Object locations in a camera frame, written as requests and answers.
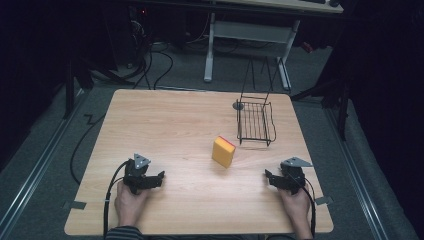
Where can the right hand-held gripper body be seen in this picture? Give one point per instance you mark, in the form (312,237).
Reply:
(292,176)

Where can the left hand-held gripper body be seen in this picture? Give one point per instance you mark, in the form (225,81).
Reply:
(135,176)

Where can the yellow sponge with red side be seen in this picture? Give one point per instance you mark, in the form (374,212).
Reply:
(224,151)

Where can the person's left hand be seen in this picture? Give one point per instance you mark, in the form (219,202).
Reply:
(128,205)

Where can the person's right hand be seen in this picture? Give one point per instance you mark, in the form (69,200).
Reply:
(296,208)

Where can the grey tape strip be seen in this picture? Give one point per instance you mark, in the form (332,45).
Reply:
(76,205)
(324,200)

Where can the black metal stand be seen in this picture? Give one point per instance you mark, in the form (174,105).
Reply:
(70,90)
(341,106)

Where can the small red object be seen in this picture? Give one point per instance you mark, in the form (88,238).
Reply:
(307,47)

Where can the black computer tower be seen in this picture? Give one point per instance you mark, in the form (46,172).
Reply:
(138,33)

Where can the black computer mouse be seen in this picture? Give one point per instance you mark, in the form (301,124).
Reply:
(334,3)

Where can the metal floor rail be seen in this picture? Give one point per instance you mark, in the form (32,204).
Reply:
(36,170)
(358,180)

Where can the white metal frame desk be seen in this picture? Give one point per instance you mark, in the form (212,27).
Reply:
(253,31)

